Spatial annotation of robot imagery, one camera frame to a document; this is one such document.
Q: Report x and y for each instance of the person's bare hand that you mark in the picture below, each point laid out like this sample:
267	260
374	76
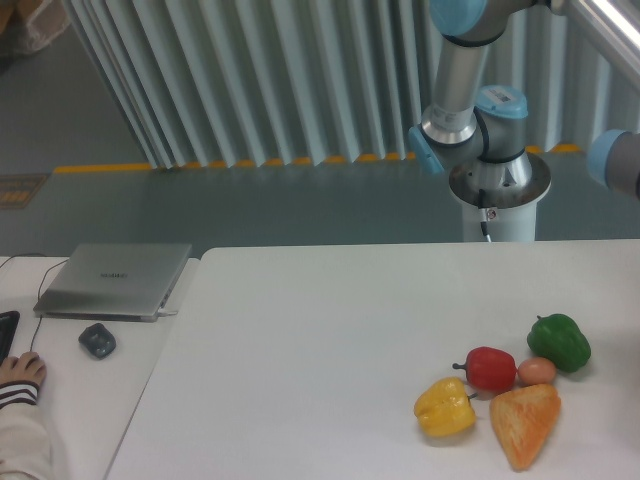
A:
28	368

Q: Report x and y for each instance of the yellow toy bell pepper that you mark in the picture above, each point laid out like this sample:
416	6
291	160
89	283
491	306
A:
444	409

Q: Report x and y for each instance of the cream striped sleeve forearm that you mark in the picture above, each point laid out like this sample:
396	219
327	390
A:
26	448

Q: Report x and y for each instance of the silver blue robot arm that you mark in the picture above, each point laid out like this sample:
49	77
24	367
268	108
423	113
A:
484	128

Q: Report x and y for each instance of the red toy bell pepper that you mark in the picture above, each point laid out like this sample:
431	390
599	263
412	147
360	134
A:
489	369

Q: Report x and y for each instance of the green toy bell pepper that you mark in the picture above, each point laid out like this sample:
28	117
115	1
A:
558	338

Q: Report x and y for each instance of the black keyboard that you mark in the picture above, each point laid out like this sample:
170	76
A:
8	325

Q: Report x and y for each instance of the dark grey small device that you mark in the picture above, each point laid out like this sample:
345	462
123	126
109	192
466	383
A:
98	341

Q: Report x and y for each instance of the silver closed laptop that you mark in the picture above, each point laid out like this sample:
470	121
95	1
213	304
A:
115	281

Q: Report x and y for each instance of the white usb plug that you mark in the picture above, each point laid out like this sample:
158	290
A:
166	313

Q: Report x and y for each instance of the white folding partition screen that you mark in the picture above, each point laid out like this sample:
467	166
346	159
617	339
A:
236	81

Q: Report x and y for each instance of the orange toy bread slice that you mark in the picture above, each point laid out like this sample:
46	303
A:
522	421

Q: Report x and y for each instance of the brown toy egg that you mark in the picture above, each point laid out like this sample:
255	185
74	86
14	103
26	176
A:
536	370

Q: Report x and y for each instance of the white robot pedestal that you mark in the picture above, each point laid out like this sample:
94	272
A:
500	215

